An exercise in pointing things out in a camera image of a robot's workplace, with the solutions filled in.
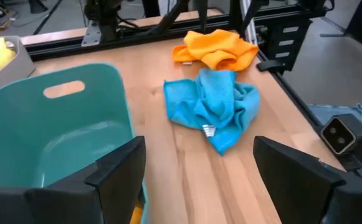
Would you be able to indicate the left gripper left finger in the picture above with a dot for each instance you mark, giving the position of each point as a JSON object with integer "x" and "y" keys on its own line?
{"x": 115, "y": 186}

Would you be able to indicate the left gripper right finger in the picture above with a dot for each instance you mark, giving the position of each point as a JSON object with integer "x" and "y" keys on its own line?
{"x": 293, "y": 186}

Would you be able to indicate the blue microfiber towel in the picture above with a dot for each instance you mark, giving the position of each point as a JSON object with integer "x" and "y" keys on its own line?
{"x": 212, "y": 102}

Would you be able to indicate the orange microfiber towel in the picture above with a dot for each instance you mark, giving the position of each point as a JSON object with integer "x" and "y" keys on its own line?
{"x": 218, "y": 46}
{"x": 136, "y": 215}

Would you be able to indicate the teal plastic basket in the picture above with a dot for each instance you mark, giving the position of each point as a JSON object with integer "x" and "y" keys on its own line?
{"x": 43, "y": 140}

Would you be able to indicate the black box with white labels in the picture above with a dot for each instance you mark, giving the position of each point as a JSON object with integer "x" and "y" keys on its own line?
{"x": 271, "y": 40}

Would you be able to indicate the beige plastic basket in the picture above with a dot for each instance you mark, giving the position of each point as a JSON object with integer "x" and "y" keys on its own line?
{"x": 18, "y": 68}

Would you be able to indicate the grey metal mounting plate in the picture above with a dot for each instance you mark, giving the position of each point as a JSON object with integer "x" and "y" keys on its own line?
{"x": 91, "y": 34}

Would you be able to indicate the black two-lens camera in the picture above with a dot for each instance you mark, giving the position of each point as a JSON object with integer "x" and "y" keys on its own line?
{"x": 339, "y": 135}

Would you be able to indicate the black aluminium table frame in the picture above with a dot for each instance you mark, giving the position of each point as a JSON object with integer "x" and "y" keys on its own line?
{"x": 155, "y": 34}

